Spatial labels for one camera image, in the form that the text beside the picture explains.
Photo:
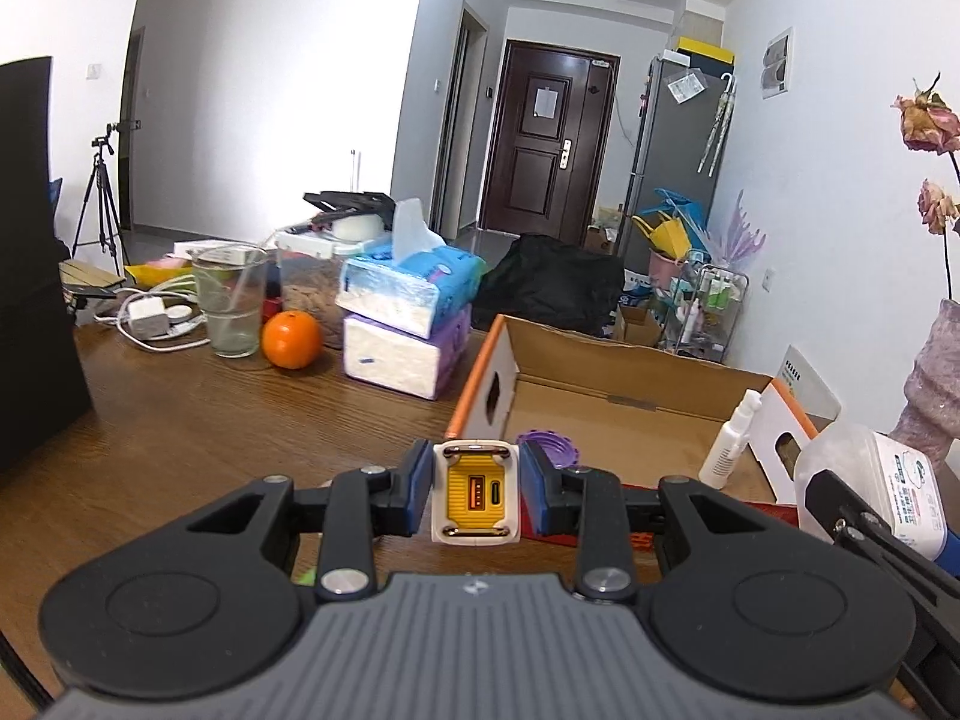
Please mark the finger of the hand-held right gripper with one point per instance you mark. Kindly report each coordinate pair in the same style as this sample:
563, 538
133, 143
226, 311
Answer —
832, 502

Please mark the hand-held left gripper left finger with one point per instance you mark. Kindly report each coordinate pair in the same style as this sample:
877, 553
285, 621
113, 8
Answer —
416, 487

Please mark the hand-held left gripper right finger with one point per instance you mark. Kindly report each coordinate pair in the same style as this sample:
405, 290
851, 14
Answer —
532, 491

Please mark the purple bottle cap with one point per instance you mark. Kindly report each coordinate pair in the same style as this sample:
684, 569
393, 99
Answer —
555, 446

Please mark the yellow white charger block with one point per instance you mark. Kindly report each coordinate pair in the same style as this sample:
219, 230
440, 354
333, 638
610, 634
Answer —
472, 495

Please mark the white plastic jar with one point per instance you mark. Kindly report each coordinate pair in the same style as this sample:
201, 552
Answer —
885, 465

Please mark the red cardboard box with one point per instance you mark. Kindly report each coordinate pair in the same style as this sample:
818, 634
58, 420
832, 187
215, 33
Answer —
600, 405

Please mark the small white spray bottle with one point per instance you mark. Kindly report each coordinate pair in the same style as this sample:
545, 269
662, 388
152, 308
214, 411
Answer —
724, 450

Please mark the purple tissue pack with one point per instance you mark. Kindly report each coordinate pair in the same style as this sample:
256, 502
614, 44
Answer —
397, 360

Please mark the pink ceramic vase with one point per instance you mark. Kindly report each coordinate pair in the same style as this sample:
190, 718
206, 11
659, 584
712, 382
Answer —
937, 390

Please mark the orange fruit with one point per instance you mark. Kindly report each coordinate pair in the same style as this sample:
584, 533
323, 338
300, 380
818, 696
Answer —
291, 340

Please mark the small cardboard box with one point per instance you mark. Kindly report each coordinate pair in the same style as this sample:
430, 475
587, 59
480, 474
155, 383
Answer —
636, 326

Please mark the blue tissue pack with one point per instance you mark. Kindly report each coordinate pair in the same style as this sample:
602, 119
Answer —
405, 285

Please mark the clear food container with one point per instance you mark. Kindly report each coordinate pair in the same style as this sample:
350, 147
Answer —
307, 285

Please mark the small red box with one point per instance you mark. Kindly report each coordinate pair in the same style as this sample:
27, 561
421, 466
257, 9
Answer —
273, 306

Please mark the clear glass cup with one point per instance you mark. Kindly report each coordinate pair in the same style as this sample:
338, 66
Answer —
229, 315

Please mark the pink bucket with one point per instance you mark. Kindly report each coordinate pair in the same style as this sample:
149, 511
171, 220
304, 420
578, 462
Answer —
666, 270

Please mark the black white kitchen appliance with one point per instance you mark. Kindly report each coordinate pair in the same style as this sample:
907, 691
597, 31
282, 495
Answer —
352, 214

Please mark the purple decorative plant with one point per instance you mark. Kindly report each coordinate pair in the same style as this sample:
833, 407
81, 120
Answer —
735, 236

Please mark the white power adapter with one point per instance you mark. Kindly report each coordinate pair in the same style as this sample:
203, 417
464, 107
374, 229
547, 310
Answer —
148, 317

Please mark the white flat box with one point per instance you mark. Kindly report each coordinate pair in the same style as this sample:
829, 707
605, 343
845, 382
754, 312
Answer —
206, 247

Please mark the thin white rod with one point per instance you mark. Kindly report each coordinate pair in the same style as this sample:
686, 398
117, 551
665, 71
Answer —
355, 172

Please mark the dark brown door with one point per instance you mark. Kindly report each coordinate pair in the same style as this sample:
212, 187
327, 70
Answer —
540, 165

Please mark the yellow plastic bag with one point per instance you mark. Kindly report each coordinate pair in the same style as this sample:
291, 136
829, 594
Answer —
154, 274

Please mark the grey refrigerator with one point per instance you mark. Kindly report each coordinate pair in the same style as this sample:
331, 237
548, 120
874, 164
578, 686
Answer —
667, 150

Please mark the wooden slat stool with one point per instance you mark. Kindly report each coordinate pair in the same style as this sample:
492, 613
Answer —
90, 277

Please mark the paper sheet on door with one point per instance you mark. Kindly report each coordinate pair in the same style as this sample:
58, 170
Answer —
546, 103

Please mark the white hanging umbrella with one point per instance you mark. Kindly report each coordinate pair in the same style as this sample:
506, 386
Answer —
716, 127

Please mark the dried pink roses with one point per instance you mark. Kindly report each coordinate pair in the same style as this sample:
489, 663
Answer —
930, 120

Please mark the plastic sleeve on refrigerator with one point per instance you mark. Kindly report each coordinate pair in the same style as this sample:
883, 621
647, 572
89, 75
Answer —
686, 86

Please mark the black tripod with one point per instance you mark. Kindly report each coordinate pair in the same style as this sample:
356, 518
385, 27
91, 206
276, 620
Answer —
101, 187

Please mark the black paper bag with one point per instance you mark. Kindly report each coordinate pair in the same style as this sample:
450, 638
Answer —
34, 277

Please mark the yellow black box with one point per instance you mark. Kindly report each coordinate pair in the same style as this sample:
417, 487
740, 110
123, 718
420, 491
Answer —
705, 49

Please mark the white wall panel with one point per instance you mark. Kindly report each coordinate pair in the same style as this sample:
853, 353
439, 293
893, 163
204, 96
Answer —
777, 64

